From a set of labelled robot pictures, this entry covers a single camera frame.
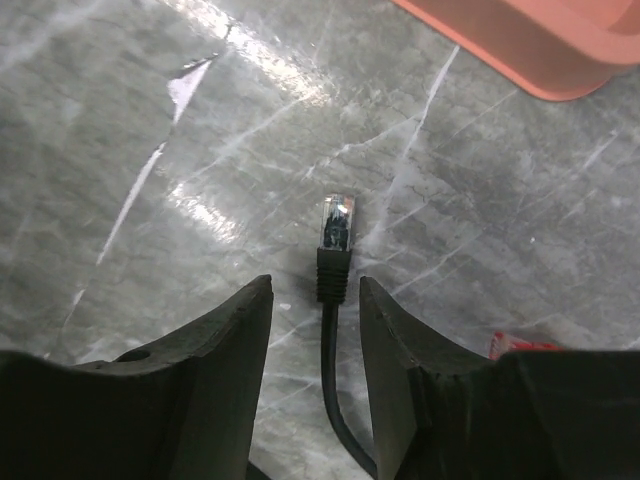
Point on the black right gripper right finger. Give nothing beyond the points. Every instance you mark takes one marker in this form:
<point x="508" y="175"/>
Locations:
<point x="440" y="411"/>

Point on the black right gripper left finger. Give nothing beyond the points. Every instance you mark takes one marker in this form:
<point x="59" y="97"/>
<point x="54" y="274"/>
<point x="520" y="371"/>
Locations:
<point x="180" y="407"/>

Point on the salmon pink tray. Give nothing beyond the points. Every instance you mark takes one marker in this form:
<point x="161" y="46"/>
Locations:
<point x="554" y="50"/>

